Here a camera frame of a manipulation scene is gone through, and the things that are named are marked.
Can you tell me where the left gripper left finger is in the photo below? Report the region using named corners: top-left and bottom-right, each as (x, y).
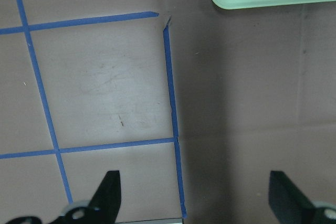
top-left (5, 170), bottom-right (123, 224)

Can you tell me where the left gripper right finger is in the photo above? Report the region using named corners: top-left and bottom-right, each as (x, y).
top-left (268, 170), bottom-right (335, 223)

